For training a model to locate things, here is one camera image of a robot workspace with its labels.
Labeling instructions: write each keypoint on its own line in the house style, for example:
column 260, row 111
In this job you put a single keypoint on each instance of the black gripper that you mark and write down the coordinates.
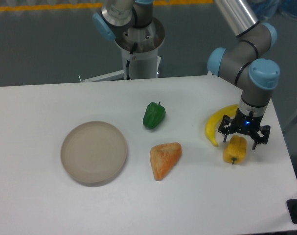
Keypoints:
column 246, row 125

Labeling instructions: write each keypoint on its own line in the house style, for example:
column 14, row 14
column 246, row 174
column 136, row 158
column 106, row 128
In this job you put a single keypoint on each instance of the yellow bell pepper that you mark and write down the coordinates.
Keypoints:
column 235, row 152

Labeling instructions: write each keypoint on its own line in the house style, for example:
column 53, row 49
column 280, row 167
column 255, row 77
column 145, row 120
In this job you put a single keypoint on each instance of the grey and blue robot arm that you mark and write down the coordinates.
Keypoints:
column 131, row 25

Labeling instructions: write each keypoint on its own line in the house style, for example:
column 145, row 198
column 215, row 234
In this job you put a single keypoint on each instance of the green bell pepper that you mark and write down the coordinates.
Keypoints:
column 154, row 115

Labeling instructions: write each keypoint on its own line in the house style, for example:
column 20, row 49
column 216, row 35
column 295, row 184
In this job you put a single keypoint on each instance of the yellow banana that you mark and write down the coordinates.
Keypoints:
column 215, row 119

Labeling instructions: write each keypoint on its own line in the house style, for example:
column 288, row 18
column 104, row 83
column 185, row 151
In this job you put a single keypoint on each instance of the orange triangular bread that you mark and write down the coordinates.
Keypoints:
column 163, row 157

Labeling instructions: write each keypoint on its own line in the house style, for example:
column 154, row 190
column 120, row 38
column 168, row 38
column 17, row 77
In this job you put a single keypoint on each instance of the blue plastic bags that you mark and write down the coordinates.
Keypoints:
column 266, row 9

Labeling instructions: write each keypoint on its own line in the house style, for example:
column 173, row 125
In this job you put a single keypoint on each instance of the beige round plate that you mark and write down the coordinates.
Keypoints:
column 93, row 153

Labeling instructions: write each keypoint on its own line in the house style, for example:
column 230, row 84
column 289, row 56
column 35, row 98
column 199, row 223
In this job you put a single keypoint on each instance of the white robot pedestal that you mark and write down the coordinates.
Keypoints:
column 139, row 50

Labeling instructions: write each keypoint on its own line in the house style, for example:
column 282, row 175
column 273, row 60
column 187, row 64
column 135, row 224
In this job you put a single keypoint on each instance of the white base frame bar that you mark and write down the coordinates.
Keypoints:
column 113, row 76

